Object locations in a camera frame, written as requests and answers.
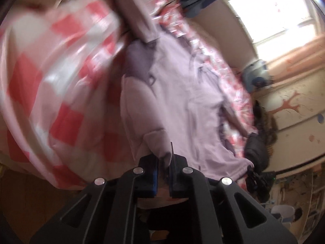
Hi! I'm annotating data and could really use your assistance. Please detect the lilac purple jacket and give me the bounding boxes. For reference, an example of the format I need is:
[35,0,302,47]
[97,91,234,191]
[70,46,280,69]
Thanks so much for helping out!
[117,0,252,180]

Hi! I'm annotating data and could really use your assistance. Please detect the dark clothes at bedside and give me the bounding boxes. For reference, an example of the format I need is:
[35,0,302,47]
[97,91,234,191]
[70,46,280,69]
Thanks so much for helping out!
[244,100,278,174]

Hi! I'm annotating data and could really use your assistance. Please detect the wardrobe with tree decal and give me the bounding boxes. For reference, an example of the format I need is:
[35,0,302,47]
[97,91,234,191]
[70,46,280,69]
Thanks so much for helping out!
[259,70,324,169]

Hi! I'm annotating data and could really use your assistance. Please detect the right cartoon curtain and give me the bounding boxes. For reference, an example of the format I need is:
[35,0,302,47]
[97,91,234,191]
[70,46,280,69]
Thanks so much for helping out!
[242,34,324,93]

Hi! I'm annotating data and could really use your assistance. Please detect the red checkered plastic bed cover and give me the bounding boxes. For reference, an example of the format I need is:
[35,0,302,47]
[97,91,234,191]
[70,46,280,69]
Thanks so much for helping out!
[1,0,254,190]

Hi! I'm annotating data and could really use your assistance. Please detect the window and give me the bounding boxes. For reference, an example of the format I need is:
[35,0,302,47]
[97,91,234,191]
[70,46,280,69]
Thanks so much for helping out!
[226,0,324,62]

